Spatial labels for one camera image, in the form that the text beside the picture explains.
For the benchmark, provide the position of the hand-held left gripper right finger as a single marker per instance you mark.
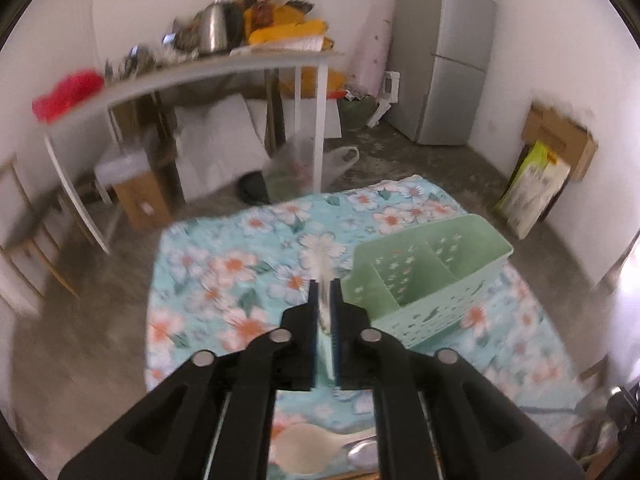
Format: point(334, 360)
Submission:
point(336, 320)

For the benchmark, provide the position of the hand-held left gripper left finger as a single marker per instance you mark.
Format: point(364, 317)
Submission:
point(314, 320)

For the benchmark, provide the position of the green perforated utensil holder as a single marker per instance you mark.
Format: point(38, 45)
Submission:
point(430, 280)

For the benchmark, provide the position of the cream rice paddle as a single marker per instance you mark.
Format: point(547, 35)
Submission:
point(300, 447)

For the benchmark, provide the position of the metal spoon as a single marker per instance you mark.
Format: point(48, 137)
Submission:
point(362, 455)

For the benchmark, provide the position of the floral blue tablecloth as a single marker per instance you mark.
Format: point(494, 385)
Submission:
point(225, 270)

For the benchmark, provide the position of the clear plastic bag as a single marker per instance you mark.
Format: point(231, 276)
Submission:
point(340, 160)

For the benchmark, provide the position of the white pillow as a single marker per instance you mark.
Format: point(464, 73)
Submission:
point(220, 145)

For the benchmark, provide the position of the brown cardboard box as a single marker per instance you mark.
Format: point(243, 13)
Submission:
point(142, 202)

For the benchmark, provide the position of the green basin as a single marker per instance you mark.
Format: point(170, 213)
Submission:
point(357, 112)

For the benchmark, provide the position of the yellow-green printed sack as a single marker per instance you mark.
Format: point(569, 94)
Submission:
point(532, 190)

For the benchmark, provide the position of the orange-yellow bag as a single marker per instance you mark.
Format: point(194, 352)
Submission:
point(307, 82)

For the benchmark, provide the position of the white plastic stool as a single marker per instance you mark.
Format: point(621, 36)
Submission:
point(390, 87)

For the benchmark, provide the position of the white wrapped box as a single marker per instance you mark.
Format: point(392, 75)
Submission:
point(120, 167)

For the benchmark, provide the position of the pink rolled mat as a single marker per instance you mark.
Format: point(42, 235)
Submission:
point(370, 50)

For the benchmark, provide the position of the white notebook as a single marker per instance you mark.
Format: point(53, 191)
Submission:
point(295, 44)

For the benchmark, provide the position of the white-legged grey-top table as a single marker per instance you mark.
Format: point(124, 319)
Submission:
point(200, 67)

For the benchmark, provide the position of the grey refrigerator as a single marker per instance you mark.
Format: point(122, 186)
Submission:
point(440, 60)

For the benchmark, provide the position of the open cardboard box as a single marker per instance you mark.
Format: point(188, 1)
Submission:
point(555, 130)

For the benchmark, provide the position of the yellow bag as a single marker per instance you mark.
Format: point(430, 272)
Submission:
point(295, 30)

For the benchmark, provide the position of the wooden chair with dark seat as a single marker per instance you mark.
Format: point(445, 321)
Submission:
point(35, 220)

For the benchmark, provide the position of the steel electric kettle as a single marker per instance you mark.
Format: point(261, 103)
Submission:
point(215, 27)

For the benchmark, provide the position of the dark crumpled bags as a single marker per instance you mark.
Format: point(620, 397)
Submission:
point(150, 55)

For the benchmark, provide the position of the red plastic bag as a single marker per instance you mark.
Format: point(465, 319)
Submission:
point(67, 92)

